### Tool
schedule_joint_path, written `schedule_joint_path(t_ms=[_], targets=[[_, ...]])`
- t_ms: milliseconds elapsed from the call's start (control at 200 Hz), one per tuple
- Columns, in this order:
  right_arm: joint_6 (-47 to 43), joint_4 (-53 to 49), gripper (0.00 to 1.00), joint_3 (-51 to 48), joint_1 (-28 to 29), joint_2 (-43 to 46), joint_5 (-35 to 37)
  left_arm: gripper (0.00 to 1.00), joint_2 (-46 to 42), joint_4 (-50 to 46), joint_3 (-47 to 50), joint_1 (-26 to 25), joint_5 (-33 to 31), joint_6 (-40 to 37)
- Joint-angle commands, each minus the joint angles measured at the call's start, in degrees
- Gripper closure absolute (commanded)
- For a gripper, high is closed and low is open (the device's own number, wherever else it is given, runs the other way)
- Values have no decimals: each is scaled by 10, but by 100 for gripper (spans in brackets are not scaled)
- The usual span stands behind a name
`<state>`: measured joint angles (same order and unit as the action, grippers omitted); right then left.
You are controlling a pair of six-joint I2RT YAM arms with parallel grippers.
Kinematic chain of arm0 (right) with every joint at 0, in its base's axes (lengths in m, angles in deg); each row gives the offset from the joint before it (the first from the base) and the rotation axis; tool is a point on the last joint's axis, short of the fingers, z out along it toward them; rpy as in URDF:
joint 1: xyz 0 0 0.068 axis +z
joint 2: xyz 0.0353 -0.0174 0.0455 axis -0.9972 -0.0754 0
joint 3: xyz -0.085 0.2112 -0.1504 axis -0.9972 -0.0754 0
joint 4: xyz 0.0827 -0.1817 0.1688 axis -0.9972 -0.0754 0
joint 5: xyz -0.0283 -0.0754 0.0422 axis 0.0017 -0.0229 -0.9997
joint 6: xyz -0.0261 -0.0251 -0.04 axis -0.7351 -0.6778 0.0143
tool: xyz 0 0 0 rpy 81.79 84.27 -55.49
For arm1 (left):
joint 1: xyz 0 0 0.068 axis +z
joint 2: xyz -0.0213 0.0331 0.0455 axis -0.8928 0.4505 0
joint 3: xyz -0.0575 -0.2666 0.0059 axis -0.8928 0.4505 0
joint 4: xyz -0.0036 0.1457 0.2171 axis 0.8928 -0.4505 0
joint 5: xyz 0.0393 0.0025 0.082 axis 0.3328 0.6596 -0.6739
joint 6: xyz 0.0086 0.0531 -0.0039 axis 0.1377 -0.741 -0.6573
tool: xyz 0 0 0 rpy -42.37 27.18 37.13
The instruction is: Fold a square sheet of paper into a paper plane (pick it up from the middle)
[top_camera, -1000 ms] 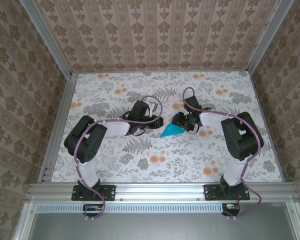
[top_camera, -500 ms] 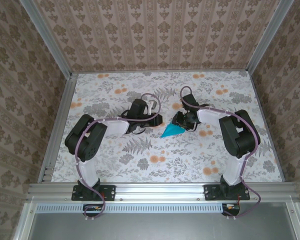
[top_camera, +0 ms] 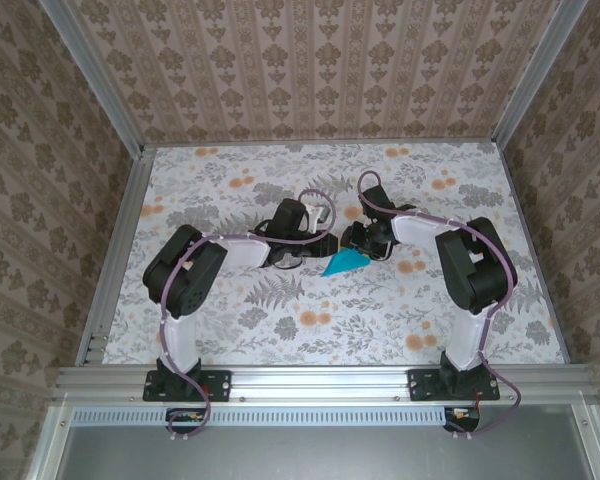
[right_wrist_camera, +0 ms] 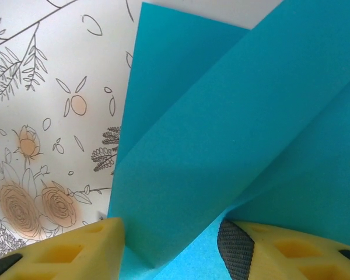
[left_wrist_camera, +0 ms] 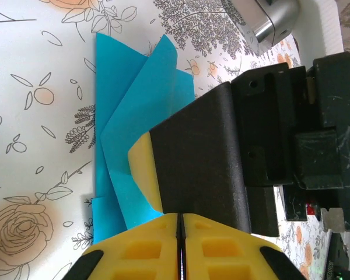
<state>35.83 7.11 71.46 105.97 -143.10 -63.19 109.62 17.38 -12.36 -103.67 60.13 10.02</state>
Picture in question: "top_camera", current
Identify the floral table cover sheet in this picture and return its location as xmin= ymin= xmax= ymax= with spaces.
xmin=102 ymin=144 xmax=567 ymax=366

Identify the grey metal panel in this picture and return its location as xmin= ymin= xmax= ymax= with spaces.
xmin=27 ymin=403 xmax=600 ymax=480

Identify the black connector board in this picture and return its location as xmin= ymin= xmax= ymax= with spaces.
xmin=165 ymin=407 xmax=212 ymax=435
xmin=442 ymin=407 xmax=482 ymax=434

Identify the thin aluminium rail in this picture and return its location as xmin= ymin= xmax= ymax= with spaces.
xmin=142 ymin=139 xmax=501 ymax=149

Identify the wide aluminium frame rail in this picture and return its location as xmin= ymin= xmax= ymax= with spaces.
xmin=52 ymin=364 xmax=599 ymax=405

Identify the purple cable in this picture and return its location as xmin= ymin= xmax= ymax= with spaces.
xmin=158 ymin=188 xmax=337 ymax=442
xmin=356 ymin=170 xmax=524 ymax=442

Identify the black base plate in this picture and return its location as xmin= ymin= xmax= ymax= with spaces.
xmin=408 ymin=368 xmax=501 ymax=403
xmin=143 ymin=368 xmax=232 ymax=403

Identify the slotted grey cable duct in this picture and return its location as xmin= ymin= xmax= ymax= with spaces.
xmin=72 ymin=405 xmax=481 ymax=425

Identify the sloping aluminium side rail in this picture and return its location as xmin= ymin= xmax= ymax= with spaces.
xmin=74 ymin=147 xmax=156 ymax=367

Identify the aluminium frame post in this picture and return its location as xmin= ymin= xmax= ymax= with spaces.
xmin=42 ymin=0 xmax=147 ymax=155
xmin=490 ymin=0 xmax=594 ymax=145

